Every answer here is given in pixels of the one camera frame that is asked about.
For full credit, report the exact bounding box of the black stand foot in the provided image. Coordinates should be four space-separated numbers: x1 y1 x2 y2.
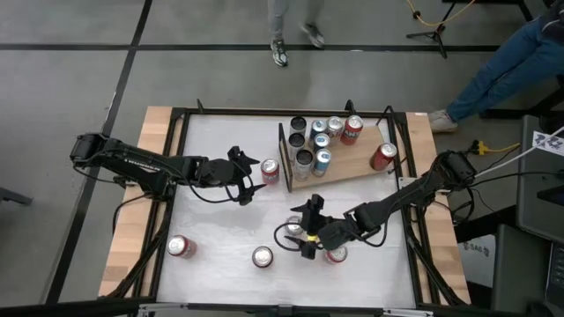
0 187 34 207

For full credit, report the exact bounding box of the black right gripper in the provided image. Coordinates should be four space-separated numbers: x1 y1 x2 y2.
284 193 366 261

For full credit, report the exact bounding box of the grey metal cabinet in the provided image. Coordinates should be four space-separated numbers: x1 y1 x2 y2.
491 223 564 314
515 114 564 243

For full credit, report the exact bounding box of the yellow extension cord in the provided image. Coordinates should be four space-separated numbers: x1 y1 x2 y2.
471 139 522 156

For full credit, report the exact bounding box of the red Fanta can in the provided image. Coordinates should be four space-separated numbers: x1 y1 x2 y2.
339 114 365 146
259 158 281 185
324 246 349 265

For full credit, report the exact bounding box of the red soda can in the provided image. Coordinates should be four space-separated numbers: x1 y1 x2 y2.
166 234 197 259

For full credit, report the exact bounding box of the black tripod stand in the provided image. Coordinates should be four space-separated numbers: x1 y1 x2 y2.
404 0 468 59

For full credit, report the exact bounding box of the silver Diet Coke can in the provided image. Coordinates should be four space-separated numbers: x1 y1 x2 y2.
325 115 345 144
284 215 305 237

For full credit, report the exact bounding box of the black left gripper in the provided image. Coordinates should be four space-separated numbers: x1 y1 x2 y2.
200 146 268 207

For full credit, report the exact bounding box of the white labelled cardboard box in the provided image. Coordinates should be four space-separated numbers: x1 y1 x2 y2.
457 234 497 290

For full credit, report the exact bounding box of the Celsius can with black lid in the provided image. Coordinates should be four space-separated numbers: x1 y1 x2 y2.
289 115 308 137
293 148 315 181
287 131 307 153

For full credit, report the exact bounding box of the black cable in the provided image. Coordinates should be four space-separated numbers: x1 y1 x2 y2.
272 222 309 253
189 173 241 205

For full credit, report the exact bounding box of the blue silver Red Bull can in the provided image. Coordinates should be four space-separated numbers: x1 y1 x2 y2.
309 119 328 140
312 148 333 178
313 132 331 153

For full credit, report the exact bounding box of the person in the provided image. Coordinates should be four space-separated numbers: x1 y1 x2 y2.
267 0 326 68
427 0 564 134

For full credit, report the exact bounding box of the yellow cable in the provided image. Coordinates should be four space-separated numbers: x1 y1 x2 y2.
404 0 477 27

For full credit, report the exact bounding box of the wooden shelf with black frame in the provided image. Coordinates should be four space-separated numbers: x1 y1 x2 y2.
277 122 400 194

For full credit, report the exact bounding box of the Star Wars Coke Zero can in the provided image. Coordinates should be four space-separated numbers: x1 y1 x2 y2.
251 245 275 269

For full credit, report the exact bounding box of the white printed paper tag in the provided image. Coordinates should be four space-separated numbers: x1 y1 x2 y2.
531 129 564 158

